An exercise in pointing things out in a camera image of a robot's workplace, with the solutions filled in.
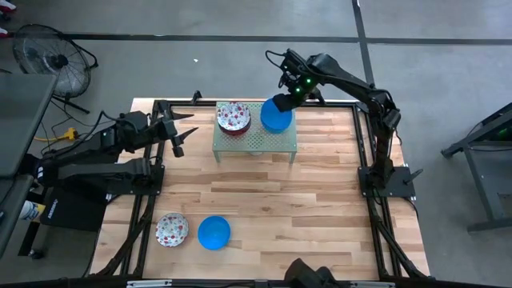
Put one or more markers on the black metal stand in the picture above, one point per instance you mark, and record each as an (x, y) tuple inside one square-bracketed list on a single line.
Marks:
[(486, 188)]

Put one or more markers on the black frame clamp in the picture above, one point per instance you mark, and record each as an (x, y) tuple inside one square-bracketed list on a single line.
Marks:
[(196, 97), (319, 98)]

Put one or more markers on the silver frame bracket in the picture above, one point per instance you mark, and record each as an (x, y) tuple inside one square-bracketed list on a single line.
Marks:
[(372, 285), (148, 284)]

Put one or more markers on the yellow power plug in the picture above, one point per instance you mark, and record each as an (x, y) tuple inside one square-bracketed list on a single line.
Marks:
[(69, 134)]

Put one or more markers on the white bottle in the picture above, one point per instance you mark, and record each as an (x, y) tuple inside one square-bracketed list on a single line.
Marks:
[(30, 210)]

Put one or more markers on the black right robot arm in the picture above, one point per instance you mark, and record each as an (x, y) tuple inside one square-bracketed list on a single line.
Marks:
[(360, 88)]

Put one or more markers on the black floor fan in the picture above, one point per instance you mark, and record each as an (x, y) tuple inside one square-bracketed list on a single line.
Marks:
[(60, 62)]

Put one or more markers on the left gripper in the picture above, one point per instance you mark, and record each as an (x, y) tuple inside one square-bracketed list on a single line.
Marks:
[(166, 130)]

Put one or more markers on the grey desk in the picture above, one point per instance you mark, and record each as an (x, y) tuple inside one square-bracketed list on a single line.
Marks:
[(20, 120)]

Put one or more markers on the black printed case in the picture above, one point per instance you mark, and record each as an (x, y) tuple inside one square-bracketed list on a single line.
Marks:
[(68, 212)]

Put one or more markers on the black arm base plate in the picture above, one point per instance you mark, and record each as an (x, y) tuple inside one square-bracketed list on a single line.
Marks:
[(156, 185), (400, 188)]

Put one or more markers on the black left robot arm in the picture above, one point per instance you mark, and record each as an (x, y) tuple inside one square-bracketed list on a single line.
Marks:
[(100, 168)]

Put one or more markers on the black aluminium table frame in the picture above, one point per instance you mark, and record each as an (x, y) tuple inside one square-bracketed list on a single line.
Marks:
[(378, 224)]

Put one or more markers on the green perforated metal riser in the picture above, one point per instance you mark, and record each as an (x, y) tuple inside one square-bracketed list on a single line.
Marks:
[(256, 144)]

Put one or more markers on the person's shoe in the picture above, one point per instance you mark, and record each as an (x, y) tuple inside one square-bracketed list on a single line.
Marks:
[(8, 5), (3, 33)]

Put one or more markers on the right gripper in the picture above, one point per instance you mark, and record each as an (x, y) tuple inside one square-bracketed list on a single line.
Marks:
[(300, 86)]

